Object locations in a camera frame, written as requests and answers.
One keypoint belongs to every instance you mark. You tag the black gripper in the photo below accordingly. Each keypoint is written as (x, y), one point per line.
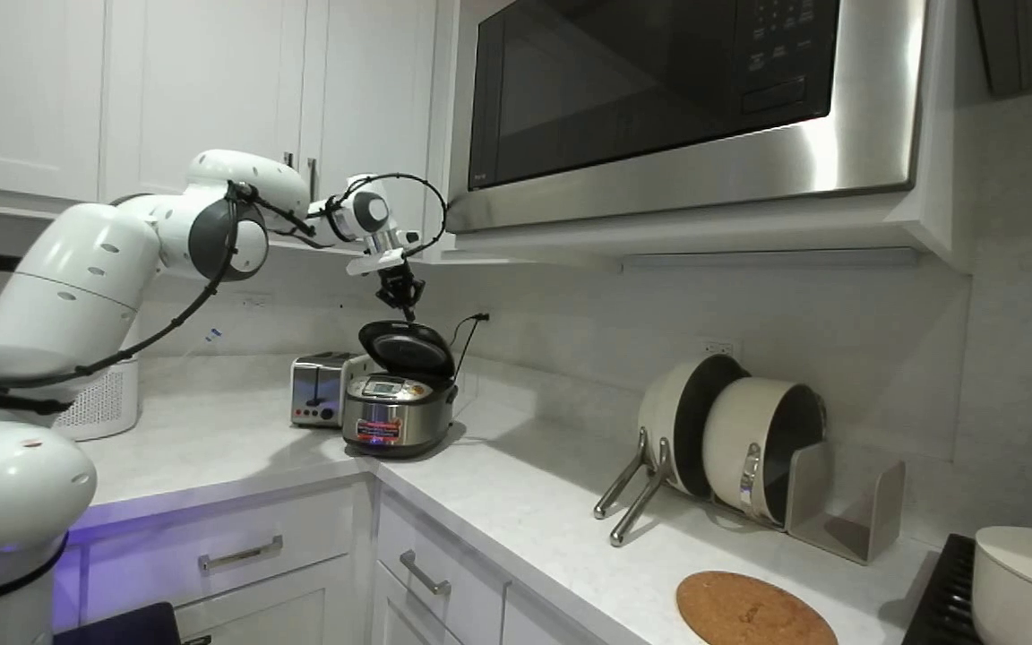
(401, 283)

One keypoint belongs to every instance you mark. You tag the black warmer lid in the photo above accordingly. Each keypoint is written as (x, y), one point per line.
(412, 347)

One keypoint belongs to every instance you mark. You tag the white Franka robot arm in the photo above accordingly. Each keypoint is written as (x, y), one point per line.
(73, 274)

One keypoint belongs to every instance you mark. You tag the silver warmer body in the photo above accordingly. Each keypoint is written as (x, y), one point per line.
(395, 413)

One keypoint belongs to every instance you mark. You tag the white polka dot toaster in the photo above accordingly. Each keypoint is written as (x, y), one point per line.
(322, 391)

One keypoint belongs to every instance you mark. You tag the white upper cabinet door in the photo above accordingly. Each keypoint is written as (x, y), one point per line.
(17, 85)
(376, 85)
(205, 73)

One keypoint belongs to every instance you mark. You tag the cream shallow frying pan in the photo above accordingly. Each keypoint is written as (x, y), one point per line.
(691, 417)

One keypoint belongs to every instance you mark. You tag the stainless steel microwave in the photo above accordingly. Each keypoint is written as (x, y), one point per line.
(661, 94)

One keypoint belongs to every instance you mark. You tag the cream deep pan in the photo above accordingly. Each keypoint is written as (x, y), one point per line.
(760, 450)

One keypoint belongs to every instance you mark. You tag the round cork trivet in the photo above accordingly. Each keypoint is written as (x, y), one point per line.
(756, 609)

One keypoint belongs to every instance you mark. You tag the grey metal pan rack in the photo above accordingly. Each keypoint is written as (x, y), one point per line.
(863, 505)

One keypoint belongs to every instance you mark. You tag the black gas cooktop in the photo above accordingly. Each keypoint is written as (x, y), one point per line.
(945, 596)

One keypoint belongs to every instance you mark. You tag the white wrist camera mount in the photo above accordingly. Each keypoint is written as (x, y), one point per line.
(376, 258)

